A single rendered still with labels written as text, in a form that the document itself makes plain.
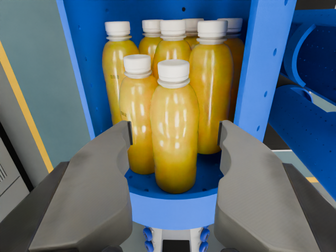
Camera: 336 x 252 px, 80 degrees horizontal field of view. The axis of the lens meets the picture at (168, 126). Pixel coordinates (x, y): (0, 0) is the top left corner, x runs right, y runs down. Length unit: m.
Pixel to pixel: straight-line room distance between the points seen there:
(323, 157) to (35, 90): 1.78
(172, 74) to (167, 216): 0.18
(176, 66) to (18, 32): 1.55
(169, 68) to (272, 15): 0.11
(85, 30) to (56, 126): 1.56
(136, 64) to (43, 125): 1.68
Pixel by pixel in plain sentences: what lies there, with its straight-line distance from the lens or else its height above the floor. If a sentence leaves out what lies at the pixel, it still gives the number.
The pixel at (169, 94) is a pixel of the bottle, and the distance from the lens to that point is 0.25.
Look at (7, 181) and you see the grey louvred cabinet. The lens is 2.15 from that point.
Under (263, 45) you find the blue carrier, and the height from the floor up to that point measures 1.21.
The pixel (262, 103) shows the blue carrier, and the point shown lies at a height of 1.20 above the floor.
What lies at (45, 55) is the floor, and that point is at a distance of 1.68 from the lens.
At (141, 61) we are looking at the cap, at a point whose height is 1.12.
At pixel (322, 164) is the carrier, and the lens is 1.00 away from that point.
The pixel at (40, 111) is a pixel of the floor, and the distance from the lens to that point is 1.87.
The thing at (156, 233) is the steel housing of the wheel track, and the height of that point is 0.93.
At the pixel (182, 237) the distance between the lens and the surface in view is 0.79.
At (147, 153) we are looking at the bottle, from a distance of 0.33.
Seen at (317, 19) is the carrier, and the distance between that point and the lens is 0.93.
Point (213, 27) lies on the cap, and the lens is 0.28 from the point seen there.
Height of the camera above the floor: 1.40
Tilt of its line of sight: 61 degrees down
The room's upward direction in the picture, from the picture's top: 176 degrees counter-clockwise
